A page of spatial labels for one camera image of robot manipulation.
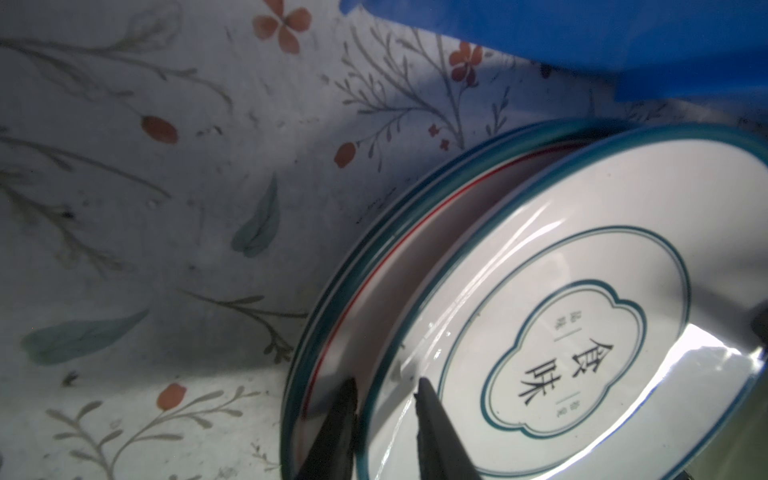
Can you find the blue plastic bin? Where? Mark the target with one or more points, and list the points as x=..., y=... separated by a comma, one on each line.
x=657, y=49

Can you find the floral table mat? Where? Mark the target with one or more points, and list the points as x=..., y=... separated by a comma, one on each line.
x=182, y=185

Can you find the orange sunburst plate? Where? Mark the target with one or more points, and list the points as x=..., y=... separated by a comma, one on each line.
x=360, y=306

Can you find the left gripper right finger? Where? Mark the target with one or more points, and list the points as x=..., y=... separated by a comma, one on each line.
x=441, y=455

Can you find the white plate teal rim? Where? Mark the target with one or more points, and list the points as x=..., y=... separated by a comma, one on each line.
x=597, y=324

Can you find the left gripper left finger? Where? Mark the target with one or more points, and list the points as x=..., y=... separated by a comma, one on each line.
x=331, y=455

